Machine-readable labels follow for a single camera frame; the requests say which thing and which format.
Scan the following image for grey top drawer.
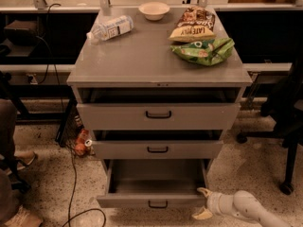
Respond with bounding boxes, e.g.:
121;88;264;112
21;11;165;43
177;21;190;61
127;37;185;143
77;103;240;131

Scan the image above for grey bottom drawer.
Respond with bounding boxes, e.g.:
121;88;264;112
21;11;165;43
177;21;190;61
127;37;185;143
97;159;206;209

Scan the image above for person leg lower left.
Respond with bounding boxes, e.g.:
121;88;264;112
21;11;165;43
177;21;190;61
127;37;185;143
0;169;19;224

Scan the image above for dark box on shelf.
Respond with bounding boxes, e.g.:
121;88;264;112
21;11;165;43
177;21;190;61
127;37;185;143
4;20;38;46

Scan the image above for orange objects on floor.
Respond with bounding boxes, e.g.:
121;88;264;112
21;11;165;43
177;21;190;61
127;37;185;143
74;129;91;157

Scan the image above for grey drawer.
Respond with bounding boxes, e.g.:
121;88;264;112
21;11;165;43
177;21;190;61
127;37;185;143
97;159;206;209
92;140;223;159
77;103;240;131

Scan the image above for person leg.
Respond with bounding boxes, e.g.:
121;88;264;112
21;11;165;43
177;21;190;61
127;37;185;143
0;169;19;224
0;99;17;159

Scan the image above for green snack bag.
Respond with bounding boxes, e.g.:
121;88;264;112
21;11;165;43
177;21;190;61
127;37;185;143
170;38;235;66

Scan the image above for grey middle drawer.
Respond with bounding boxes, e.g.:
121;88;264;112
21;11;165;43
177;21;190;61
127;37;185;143
92;140;223;159

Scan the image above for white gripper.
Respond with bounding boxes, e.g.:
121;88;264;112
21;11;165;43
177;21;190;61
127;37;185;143
192;187;236;220

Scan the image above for grey metal drawer cabinet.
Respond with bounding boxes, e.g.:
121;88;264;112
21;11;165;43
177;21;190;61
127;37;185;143
66;6;253;183

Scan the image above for clear plastic water bottle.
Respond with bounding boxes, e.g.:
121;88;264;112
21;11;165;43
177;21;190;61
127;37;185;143
86;15;134;41

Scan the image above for white bowl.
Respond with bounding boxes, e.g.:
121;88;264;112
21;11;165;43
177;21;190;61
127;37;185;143
138;2;170;21

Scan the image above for black rolling chair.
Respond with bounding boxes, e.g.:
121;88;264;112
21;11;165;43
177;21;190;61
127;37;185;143
237;57;303;195

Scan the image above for person leg upper left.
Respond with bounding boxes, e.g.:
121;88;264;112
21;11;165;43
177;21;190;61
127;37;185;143
0;99;17;159

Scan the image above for brown yellow chip bag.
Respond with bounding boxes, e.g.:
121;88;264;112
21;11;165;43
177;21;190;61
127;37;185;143
169;6;216;43

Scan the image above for tan shoe lower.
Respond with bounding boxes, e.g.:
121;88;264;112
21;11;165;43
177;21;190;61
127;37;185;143
4;205;44;227

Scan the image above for black floor cable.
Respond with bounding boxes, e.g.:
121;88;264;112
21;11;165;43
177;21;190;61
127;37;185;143
62;142;107;227

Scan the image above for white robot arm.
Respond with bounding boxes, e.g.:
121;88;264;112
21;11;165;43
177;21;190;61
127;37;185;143
192;187;293;227

